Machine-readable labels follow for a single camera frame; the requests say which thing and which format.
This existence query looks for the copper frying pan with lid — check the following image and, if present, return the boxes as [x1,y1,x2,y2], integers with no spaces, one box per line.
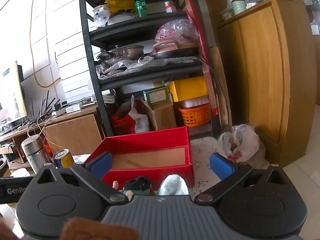
[149,39,201,58]

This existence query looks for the pink pig plush toy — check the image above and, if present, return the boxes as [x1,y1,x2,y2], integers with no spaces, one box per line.
[112,176,153,201]

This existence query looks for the brown fuzzy cloth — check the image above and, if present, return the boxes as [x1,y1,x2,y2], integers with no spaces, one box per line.
[61,217,140,240]

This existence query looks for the white plush bear toy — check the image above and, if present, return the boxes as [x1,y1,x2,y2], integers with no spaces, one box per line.
[159,174,190,196]

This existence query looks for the rolled brown mat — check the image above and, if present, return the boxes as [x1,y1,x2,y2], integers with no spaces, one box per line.
[208,46,233,128]

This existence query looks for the yellow flat box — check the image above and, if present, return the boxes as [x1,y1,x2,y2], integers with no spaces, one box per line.
[104,0,136,14]

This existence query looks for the black router with antennas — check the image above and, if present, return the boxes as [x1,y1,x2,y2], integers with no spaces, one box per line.
[30,91,62,118]

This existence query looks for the pale green jar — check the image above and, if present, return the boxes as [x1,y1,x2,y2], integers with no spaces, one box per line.
[232,0,248,16]

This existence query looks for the wooden television stand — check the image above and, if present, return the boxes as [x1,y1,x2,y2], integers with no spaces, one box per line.
[0,102,106,172]

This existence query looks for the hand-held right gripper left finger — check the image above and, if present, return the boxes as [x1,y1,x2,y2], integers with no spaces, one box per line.
[31,151,129,204]

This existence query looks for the orange plastic basket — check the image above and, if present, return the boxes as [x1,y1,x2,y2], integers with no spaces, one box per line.
[178,104,211,128]

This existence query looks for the red and white carton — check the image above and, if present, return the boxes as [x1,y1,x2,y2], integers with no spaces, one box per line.
[164,1,177,13]

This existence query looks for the white power adapter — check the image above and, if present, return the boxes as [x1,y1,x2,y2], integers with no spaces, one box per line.
[91,93,116,105]

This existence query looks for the yellow and blue drink can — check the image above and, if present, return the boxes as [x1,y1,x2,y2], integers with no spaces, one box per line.
[53,149,74,169]

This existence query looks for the floral tablecloth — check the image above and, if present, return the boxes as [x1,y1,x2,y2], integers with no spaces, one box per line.
[72,137,227,198]

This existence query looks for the clear plastic container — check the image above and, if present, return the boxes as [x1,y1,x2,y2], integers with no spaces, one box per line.
[178,96,210,109]

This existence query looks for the red cardboard box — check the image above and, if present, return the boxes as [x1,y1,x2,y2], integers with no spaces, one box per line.
[85,126,195,188]

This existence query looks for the black metal shelf rack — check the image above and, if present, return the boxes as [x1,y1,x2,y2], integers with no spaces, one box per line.
[78,0,218,138]

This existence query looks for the black cable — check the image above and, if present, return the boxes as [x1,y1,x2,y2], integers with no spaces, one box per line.
[196,57,231,127]

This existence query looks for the red plastic bag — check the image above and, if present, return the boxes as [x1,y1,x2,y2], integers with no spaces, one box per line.
[111,102,136,136]

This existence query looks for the stainless steel thermos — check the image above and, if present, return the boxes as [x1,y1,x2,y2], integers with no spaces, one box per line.
[21,134,52,173]

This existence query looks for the wooden cabinet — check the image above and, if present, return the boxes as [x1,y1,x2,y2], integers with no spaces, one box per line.
[204,0,320,168]

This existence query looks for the small wicker basket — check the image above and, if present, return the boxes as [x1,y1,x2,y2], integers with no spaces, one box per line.
[221,9,237,21]

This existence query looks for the green cardboard box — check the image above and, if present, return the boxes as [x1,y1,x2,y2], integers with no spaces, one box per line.
[143,86,171,106]

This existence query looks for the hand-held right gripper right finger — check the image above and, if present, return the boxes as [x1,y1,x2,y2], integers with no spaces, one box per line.
[194,152,288,204]

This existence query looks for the white power box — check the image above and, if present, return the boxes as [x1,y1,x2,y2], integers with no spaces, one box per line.
[64,104,83,113]

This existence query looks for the brown cardboard box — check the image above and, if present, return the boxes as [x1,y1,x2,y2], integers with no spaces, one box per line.
[149,100,177,131]

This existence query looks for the flat screen television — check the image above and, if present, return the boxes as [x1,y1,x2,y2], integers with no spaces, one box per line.
[0,61,28,131]

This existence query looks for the clear bubble wrap sheet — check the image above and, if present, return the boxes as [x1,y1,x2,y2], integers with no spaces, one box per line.
[96,56,201,80]

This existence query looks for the pink plastic bag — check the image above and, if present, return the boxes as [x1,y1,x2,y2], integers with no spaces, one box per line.
[154,19,200,44]

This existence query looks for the yellow cable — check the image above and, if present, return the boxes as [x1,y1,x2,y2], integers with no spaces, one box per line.
[27,0,62,88]

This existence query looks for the translucent white plastic bag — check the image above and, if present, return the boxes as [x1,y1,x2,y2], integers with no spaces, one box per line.
[217,124,266,168]

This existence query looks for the white bowl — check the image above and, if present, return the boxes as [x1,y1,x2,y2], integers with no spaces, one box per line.
[107,12,137,26]

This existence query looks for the white printed plastic bag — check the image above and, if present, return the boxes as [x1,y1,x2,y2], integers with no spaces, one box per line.
[93,4,112,28]

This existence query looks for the tall red board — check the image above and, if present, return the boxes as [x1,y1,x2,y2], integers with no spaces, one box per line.
[179,0,218,117]

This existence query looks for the steel pot with lid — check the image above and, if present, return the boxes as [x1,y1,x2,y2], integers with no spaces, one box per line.
[96,44,145,62]

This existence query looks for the yellow plastic box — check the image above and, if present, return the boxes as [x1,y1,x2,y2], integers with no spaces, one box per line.
[167,76,208,103]

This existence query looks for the green plastic bottle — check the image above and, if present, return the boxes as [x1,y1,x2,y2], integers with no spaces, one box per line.
[135,0,148,18]

